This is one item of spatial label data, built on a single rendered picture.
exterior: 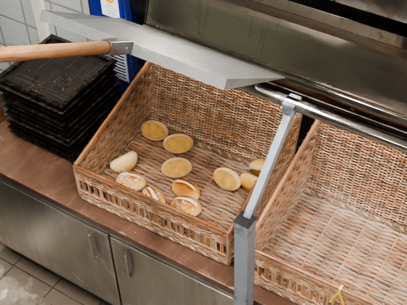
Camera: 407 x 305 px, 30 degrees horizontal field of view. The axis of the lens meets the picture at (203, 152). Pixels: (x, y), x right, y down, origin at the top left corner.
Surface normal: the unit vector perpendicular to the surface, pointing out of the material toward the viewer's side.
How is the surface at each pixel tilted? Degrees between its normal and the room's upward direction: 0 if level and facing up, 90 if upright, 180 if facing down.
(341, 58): 70
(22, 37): 90
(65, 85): 0
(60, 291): 0
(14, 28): 90
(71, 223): 91
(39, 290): 0
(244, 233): 90
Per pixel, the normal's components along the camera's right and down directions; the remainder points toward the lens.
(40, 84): -0.03, -0.71
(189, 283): -0.53, 0.62
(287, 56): -0.51, 0.32
